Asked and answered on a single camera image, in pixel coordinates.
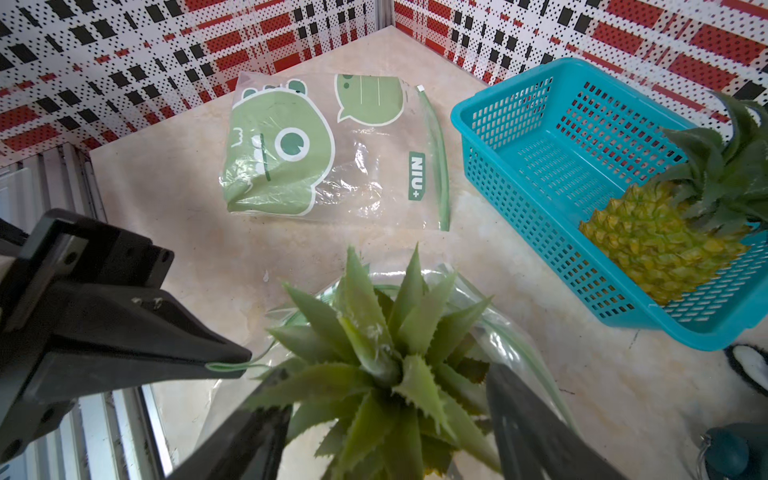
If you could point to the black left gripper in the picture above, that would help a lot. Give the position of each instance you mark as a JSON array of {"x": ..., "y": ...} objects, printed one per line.
[{"x": 85, "y": 280}]

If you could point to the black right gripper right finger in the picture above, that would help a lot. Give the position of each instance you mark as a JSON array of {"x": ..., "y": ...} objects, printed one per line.
[{"x": 532, "y": 442}]

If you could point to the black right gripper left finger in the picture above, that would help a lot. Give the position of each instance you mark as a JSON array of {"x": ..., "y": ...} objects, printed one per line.
[{"x": 248, "y": 445}]

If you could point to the orange-yellow pineapple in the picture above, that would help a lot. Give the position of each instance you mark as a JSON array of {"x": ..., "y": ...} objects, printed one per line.
[{"x": 384, "y": 372}]

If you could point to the clear zip-top bag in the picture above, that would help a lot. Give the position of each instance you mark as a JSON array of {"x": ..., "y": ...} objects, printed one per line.
[
  {"x": 480, "y": 336},
  {"x": 336, "y": 148}
]

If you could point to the green-yellow pineapple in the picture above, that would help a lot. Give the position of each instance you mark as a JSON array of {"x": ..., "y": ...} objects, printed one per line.
[{"x": 674, "y": 233}]

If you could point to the teal twin-bell alarm clock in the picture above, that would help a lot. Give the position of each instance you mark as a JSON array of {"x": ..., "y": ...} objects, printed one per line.
[{"x": 735, "y": 451}]

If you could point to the white plush dog toy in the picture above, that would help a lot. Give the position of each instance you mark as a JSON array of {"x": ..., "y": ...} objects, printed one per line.
[{"x": 749, "y": 362}]

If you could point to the teal plastic basket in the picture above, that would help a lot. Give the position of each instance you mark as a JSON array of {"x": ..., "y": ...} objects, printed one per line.
[{"x": 551, "y": 146}]

